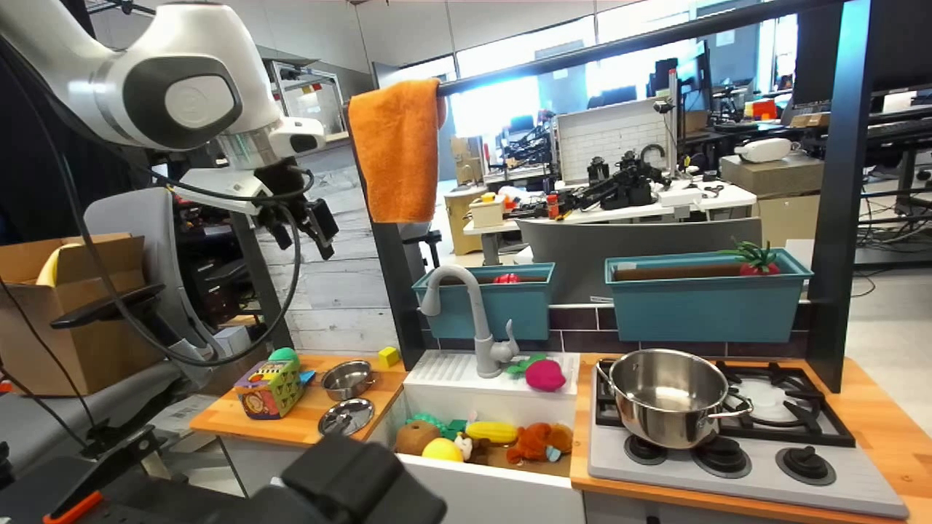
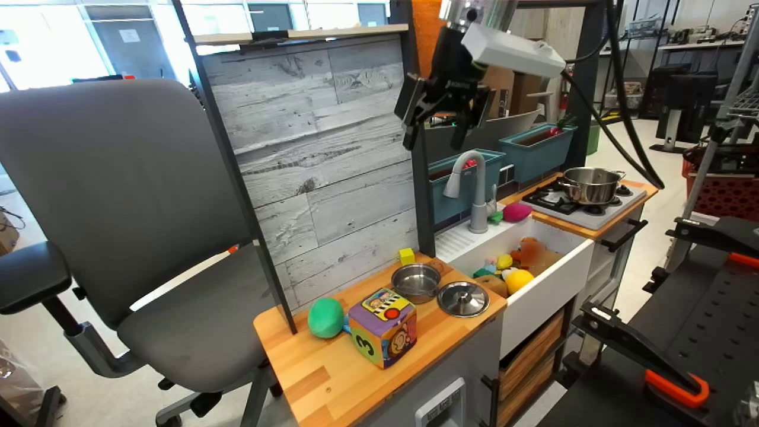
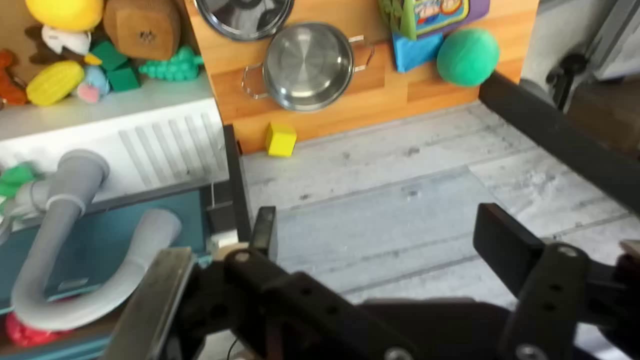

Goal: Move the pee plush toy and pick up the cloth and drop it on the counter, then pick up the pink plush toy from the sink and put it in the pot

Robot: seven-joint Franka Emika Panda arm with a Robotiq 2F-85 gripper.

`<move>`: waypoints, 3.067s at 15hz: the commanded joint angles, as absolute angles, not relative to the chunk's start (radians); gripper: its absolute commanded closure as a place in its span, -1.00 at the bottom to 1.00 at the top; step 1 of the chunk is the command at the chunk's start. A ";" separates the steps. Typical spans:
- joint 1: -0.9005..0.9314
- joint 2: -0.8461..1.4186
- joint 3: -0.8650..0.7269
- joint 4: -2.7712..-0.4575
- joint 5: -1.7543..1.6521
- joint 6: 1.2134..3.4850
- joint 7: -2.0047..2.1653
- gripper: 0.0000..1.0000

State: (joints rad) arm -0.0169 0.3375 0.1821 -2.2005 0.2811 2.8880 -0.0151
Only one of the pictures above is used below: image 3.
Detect brown and white plush toy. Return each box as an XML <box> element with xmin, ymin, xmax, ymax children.
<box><xmin>25</xmin><ymin>24</ymin><xmax>94</xmax><ymax>67</ymax></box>

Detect yellow toy corn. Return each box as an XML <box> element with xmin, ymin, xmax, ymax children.
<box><xmin>26</xmin><ymin>60</ymin><xmax>85</xmax><ymax>107</ymax></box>

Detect yellow toy block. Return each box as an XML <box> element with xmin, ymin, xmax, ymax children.
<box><xmin>265</xmin><ymin>122</ymin><xmax>298</xmax><ymax>159</ymax></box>

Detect green ball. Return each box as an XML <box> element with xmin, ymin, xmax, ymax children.
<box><xmin>436</xmin><ymin>27</ymin><xmax>501</xmax><ymax>88</ymax></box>

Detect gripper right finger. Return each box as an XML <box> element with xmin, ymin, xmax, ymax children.
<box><xmin>472</xmin><ymin>202</ymin><xmax>640</xmax><ymax>360</ymax></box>

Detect black bar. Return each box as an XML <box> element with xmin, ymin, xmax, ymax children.
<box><xmin>478</xmin><ymin>71</ymin><xmax>640</xmax><ymax>217</ymax></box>

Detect steel pot with handles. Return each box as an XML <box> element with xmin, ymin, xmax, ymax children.
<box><xmin>242</xmin><ymin>21</ymin><xmax>376</xmax><ymax>112</ymax></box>

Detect green toy block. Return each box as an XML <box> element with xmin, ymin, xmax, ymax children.
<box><xmin>90</xmin><ymin>40</ymin><xmax>129</xmax><ymax>72</ymax></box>
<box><xmin>106</xmin><ymin>66</ymin><xmax>142</xmax><ymax>93</ymax></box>

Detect green toy grapes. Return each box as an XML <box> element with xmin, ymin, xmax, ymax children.
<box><xmin>138</xmin><ymin>45</ymin><xmax>205</xmax><ymax>83</ymax></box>

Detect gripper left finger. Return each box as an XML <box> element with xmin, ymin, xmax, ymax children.
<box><xmin>175</xmin><ymin>206</ymin><xmax>417</xmax><ymax>360</ymax></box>

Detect grey tap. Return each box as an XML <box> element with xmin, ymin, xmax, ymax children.
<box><xmin>10</xmin><ymin>149</ymin><xmax>183</xmax><ymax>332</ymax></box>

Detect blue cloth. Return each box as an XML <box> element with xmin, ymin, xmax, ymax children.
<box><xmin>391</xmin><ymin>32</ymin><xmax>446</xmax><ymax>74</ymax></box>

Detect colourful toy box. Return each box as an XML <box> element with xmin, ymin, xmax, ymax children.
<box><xmin>377</xmin><ymin>0</ymin><xmax>492</xmax><ymax>41</ymax></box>

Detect yellow round plush toy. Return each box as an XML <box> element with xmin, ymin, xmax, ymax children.
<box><xmin>24</xmin><ymin>0</ymin><xmax>106</xmax><ymax>32</ymax></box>

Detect green plush toy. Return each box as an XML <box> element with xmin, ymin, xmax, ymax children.
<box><xmin>0</xmin><ymin>161</ymin><xmax>45</xmax><ymax>217</ymax></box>

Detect blue and pink plush toy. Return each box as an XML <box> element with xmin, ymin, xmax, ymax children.
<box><xmin>76</xmin><ymin>65</ymin><xmax>111</xmax><ymax>105</ymax></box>

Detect silver metal plate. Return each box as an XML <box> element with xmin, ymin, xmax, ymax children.
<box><xmin>101</xmin><ymin>247</ymin><xmax>199</xmax><ymax>360</ymax></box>

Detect wooden block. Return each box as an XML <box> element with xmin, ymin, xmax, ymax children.
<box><xmin>103</xmin><ymin>0</ymin><xmax>182</xmax><ymax>62</ymax></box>

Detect orange plush toy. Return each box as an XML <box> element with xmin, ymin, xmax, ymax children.
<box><xmin>0</xmin><ymin>49</ymin><xmax>29</xmax><ymax>106</ymax></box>

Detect steel pan lid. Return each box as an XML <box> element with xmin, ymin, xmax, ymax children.
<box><xmin>193</xmin><ymin>0</ymin><xmax>295</xmax><ymax>42</ymax></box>

